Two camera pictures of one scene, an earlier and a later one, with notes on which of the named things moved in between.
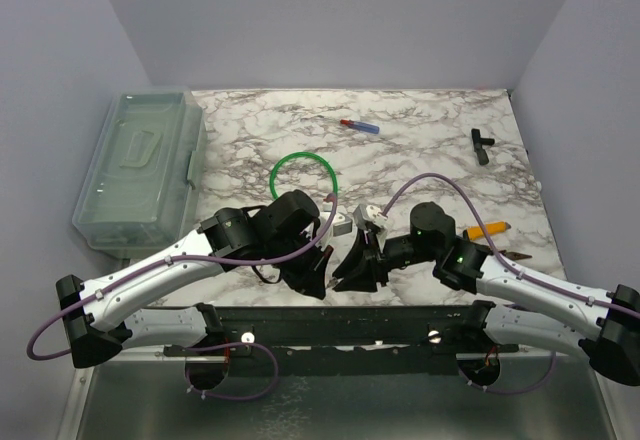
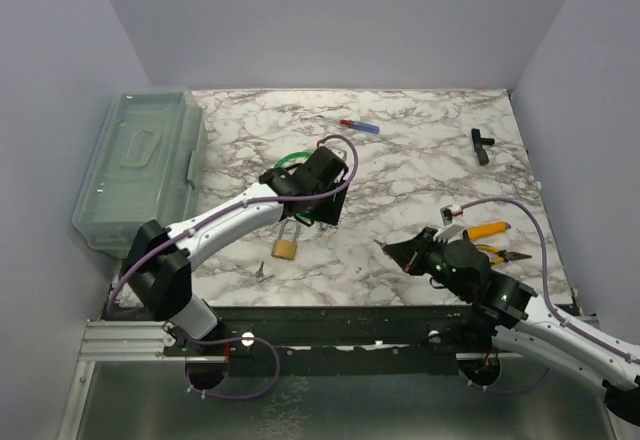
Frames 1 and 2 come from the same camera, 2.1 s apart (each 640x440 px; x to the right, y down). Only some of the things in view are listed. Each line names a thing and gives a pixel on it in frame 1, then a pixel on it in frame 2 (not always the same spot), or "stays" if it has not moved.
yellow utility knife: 475,232 stays
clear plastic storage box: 140,169 stays
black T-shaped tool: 478,146 stays
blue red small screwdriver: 360,126 stays
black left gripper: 318,268 to 330,214
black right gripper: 356,265 to 410,254
